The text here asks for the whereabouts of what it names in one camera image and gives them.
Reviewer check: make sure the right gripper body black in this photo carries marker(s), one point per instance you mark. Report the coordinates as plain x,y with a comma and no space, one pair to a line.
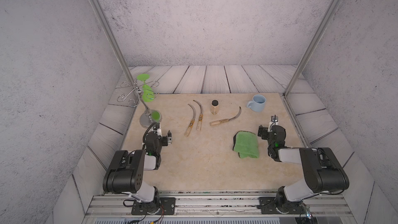
265,135

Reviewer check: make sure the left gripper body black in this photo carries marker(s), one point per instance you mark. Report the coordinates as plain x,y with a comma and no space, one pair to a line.
164,142

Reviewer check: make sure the green microfiber rag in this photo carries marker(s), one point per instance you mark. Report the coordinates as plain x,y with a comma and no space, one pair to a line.
246,145

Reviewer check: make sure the sickle wooden handle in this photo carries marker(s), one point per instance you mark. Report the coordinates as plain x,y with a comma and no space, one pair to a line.
190,126
200,119
218,122

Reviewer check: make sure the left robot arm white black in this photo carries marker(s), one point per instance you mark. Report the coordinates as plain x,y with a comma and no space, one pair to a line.
125,174

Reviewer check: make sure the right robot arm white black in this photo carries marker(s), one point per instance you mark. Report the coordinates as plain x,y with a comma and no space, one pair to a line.
323,174

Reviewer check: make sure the light blue ceramic mug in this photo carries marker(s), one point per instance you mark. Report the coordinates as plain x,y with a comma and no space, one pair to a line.
257,104

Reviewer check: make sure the small jar black lid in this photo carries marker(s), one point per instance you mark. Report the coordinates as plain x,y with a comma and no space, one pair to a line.
214,107

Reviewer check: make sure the silver metal glass rack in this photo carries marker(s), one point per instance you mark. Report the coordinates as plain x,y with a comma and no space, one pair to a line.
142,95

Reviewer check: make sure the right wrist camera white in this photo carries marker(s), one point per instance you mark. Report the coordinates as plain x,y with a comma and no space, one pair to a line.
273,121

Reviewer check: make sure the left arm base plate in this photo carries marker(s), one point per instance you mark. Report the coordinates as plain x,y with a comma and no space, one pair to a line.
164,205

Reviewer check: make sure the aluminium rail frame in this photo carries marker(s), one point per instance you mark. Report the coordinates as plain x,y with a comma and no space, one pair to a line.
244,204

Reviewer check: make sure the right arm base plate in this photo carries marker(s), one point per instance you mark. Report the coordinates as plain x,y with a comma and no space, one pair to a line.
269,205

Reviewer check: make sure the right aluminium corner post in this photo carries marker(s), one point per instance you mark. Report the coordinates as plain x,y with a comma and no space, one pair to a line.
327,17

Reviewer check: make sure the aluminium corner post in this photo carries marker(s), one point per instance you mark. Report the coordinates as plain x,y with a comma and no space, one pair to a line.
327,17
112,40

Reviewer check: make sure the left aluminium corner post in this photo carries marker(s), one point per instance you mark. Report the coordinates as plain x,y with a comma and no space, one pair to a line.
112,40

